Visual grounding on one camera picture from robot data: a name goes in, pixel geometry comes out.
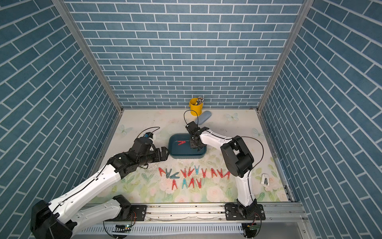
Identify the left aluminium corner post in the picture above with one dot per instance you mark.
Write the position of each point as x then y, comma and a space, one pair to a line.
77, 35

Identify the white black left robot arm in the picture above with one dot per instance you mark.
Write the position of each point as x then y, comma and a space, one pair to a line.
46, 225

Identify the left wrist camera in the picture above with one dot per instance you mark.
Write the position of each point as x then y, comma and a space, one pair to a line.
150, 135

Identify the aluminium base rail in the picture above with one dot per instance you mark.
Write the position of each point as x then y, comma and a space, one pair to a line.
185, 212

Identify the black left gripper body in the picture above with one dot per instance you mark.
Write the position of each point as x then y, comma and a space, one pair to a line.
151, 156

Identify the red clothespin second row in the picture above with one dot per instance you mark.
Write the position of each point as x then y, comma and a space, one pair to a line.
192, 183
199, 183
174, 185

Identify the right aluminium corner post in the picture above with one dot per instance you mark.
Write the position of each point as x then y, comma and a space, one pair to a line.
301, 16

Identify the white tag on table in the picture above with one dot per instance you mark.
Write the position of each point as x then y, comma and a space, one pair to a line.
265, 179

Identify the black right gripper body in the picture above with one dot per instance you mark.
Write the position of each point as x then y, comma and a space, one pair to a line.
193, 144

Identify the grey-teal clothespin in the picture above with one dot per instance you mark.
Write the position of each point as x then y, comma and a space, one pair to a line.
175, 176
168, 172

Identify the teal clothespin second row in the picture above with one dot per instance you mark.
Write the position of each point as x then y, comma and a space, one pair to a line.
184, 184

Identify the yellow metal bucket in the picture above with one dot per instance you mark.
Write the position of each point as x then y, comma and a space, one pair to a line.
195, 110

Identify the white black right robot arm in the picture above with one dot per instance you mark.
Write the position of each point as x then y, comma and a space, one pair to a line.
237, 157

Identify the pens in bucket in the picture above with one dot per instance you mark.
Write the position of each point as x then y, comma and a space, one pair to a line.
199, 101

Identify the teal clothespin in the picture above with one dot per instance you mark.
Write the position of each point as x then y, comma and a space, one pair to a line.
197, 168

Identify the grey fabric glasses case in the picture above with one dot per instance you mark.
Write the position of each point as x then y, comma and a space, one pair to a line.
203, 117

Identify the teal plastic storage box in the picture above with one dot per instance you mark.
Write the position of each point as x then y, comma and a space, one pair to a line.
184, 151

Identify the aluminium corner post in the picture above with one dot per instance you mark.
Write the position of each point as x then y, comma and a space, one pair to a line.
301, 16
77, 35

